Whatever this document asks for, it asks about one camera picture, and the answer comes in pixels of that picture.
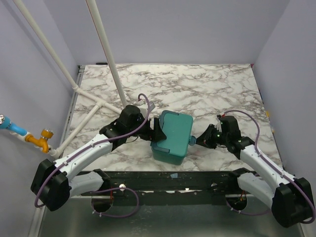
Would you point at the white pvc pipe frame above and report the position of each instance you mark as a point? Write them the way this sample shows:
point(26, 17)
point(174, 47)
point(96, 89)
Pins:
point(38, 91)

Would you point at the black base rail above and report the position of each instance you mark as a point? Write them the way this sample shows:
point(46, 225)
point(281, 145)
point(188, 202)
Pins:
point(169, 187)

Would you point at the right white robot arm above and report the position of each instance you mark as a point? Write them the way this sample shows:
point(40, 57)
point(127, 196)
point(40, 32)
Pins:
point(290, 199)

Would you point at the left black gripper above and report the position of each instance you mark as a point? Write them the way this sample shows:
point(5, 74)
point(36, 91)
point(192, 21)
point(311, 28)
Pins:
point(154, 135)

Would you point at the teal medicine kit box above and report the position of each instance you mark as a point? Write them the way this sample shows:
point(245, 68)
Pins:
point(177, 128)

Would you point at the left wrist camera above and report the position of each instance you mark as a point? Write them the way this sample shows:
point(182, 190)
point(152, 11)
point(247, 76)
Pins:
point(151, 107)

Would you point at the orange blue pipe valve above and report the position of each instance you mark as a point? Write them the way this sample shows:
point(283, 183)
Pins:
point(24, 135)

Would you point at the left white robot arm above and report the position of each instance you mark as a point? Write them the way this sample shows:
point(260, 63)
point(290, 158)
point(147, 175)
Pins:
point(56, 181)

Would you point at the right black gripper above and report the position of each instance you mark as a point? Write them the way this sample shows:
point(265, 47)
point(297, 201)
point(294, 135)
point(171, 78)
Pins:
point(206, 139)

